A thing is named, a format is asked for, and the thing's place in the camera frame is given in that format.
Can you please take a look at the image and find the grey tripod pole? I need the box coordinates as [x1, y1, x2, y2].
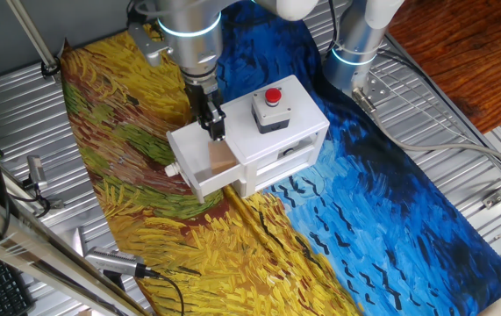
[6, 0, 61, 74]

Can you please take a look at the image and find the ribbed silver camera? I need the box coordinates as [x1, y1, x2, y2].
[83, 246, 148, 278]

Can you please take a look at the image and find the painted wheatfield print cloth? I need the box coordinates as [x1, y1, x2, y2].
[59, 0, 501, 316]

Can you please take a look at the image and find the black camera stand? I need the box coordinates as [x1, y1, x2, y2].
[103, 269, 126, 293]

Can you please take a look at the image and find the black base cable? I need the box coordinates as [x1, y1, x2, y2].
[326, 0, 341, 54]

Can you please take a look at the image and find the white drawer cabinet frame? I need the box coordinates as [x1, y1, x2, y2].
[222, 74, 331, 198]

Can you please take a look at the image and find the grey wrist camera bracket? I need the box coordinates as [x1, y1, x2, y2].
[127, 21, 168, 68]

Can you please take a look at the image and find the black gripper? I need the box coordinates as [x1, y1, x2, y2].
[186, 78, 227, 141]

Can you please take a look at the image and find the grey box with red button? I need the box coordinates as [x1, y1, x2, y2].
[250, 87, 292, 135]

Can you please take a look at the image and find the black cable with round connector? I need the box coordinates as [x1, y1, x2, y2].
[125, 0, 146, 25]

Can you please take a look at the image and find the black silver-camera cable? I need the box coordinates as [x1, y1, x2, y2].
[144, 268, 186, 316]

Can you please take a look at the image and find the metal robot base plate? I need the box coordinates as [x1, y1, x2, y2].
[350, 72, 391, 104]

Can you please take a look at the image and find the small metal corner bracket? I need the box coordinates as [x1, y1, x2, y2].
[481, 190, 501, 210]

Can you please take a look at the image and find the thick grey cable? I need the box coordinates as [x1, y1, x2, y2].
[351, 86, 501, 176]

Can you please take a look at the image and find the aluminium frame bar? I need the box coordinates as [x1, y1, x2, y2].
[0, 179, 153, 316]

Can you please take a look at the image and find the shiny metal plate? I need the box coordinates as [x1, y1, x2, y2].
[70, 226, 89, 258]

